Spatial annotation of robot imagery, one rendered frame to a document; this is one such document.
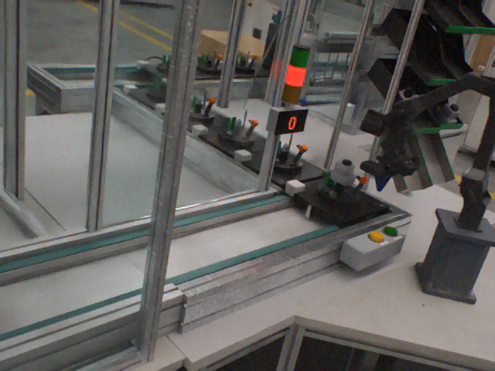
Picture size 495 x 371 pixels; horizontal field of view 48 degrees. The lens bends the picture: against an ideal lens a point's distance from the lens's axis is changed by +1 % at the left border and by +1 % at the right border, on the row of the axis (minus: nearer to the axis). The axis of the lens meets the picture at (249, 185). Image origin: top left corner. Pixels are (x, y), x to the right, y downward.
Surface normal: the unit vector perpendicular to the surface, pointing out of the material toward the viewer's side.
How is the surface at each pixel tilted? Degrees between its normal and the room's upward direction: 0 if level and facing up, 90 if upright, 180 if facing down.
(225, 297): 90
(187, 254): 0
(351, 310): 0
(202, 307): 90
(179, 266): 0
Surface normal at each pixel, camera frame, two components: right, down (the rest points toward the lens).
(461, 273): -0.12, 0.39
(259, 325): 0.18, -0.89
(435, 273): -0.77, 0.13
